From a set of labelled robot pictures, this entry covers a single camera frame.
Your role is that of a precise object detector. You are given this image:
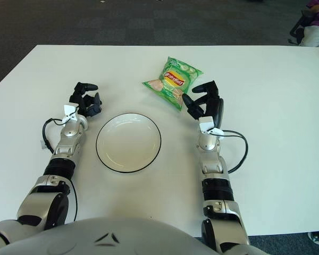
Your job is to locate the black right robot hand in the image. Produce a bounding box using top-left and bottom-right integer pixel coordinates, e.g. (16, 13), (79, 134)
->
(182, 80), (224, 129)

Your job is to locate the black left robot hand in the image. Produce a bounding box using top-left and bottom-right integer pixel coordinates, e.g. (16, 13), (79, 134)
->
(68, 81), (104, 118)

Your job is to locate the green chips snack bag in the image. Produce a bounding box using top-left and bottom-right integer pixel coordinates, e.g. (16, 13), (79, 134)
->
(142, 55), (204, 112)

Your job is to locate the white plate black rim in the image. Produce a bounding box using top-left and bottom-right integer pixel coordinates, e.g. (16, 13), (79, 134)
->
(95, 113), (163, 174)

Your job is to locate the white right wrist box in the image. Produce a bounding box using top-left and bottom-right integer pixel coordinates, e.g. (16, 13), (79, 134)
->
(198, 116), (224, 136)

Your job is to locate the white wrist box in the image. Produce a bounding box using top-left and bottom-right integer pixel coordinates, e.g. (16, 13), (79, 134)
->
(198, 116), (224, 136)
(63, 104), (78, 124)

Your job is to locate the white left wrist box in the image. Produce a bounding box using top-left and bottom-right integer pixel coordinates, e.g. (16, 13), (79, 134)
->
(63, 104), (78, 124)

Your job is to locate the black office chair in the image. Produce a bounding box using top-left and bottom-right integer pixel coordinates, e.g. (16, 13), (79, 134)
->
(287, 9), (318, 45)

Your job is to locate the seated person purple shirt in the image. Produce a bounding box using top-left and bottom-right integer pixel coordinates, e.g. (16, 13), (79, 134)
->
(300, 0), (319, 48)

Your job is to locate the grey robot torso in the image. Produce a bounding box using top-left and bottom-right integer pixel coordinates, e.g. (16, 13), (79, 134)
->
(0, 216), (219, 255)

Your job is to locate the grey chair caster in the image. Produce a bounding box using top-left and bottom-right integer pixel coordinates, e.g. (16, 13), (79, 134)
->
(307, 231), (319, 245)

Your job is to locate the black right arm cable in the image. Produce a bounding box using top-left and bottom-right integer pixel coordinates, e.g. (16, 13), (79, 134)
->
(217, 129), (249, 173)

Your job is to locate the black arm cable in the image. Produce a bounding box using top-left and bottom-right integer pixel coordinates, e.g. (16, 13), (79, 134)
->
(217, 129), (249, 173)
(42, 113), (79, 223)

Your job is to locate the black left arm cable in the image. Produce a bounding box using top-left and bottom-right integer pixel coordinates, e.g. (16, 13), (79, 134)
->
(42, 113), (79, 223)

